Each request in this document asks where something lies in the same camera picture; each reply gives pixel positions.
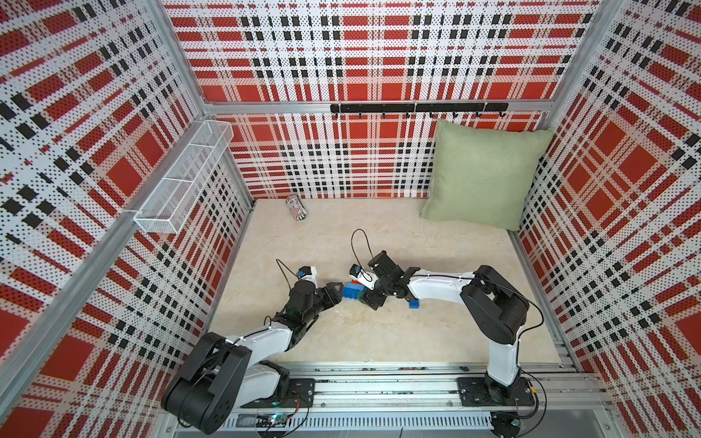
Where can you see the black hook rail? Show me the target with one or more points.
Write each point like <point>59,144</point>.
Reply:
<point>408,108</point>

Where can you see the blue long lego brick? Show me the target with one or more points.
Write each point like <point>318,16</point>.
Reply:
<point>351,288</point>

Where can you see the green pillow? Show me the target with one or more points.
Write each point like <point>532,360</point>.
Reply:
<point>483,176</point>

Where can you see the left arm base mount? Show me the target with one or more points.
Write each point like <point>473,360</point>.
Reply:
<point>300,391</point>

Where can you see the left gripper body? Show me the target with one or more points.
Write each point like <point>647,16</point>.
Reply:
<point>324,302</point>

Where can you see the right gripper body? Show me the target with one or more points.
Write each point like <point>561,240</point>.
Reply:
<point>377,296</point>

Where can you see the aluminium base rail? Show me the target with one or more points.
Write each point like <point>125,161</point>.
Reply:
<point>406,398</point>

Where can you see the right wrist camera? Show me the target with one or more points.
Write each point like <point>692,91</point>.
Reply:
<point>365,278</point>

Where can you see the green circuit board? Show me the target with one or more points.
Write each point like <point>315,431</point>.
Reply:
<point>271,421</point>

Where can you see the metal can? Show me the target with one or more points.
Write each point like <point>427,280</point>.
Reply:
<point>296,207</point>

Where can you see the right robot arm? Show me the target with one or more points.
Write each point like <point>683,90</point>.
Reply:
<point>498,309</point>

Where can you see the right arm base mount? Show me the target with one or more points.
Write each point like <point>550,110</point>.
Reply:
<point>478,391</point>

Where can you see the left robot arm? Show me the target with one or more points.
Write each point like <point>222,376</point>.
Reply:
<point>222,374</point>

